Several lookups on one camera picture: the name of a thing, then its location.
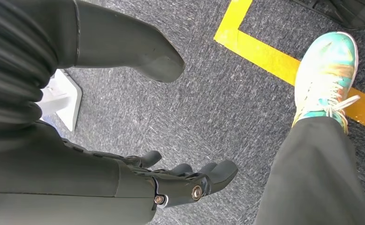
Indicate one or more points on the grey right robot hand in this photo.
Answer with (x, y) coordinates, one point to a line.
(45, 170)

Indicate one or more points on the person's foot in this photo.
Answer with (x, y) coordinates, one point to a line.
(325, 68)

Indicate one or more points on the black bag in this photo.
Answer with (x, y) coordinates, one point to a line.
(350, 12)

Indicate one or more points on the yellow floor tape marking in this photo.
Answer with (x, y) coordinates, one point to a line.
(256, 49)

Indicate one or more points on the person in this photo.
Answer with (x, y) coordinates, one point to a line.
(309, 174)

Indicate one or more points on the white table foot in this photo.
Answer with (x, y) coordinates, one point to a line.
(67, 102)

